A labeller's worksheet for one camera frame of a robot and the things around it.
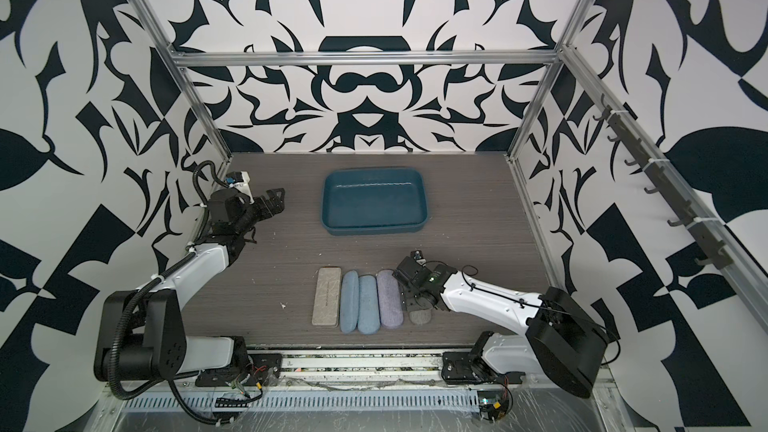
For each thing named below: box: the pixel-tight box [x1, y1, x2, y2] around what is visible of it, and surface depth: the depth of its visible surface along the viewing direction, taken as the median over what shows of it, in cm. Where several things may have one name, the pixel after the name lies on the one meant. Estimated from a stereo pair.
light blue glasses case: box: [340, 270, 359, 334], surface depth 82 cm
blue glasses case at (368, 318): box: [357, 274, 381, 335], surface depth 83 cm
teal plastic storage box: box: [321, 167, 429, 236], surface depth 108 cm
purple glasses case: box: [376, 269, 404, 329], surface depth 85 cm
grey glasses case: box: [409, 310, 432, 325], surface depth 82 cm
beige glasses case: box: [312, 266, 341, 326], surface depth 85 cm
